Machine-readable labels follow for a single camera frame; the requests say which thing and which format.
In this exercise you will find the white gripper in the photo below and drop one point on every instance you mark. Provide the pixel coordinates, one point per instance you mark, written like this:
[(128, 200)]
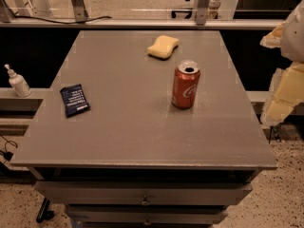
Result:
[(294, 38)]

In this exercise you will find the grey lower drawer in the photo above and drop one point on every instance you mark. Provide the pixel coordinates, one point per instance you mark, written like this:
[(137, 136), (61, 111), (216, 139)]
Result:
[(146, 215)]

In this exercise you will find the dark blue snack packet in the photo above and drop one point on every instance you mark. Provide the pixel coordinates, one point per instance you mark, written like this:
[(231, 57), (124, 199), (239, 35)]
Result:
[(74, 100)]

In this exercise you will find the red coke can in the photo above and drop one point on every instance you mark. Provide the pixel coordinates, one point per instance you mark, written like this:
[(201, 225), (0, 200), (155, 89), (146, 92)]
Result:
[(185, 84)]

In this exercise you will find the metal support bracket left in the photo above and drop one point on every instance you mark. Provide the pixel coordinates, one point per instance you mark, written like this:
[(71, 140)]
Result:
[(80, 12)]

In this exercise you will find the white pump bottle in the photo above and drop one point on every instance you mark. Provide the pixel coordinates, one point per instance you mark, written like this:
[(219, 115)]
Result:
[(17, 82)]

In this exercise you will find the grey top drawer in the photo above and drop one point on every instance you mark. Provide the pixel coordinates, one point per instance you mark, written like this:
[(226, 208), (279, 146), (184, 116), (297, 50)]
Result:
[(143, 193)]

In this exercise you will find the grey drawer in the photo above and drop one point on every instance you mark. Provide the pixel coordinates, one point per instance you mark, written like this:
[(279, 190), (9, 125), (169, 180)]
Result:
[(146, 215), (143, 193)]

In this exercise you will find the yellow sponge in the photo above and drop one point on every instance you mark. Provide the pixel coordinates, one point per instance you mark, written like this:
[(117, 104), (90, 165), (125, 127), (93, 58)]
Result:
[(163, 47)]

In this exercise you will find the metal support bracket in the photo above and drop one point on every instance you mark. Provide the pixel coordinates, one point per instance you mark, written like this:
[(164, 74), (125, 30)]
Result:
[(80, 12), (201, 10)]

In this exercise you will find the metal support bracket right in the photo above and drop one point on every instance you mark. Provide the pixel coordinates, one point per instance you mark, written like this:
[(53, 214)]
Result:
[(201, 10)]

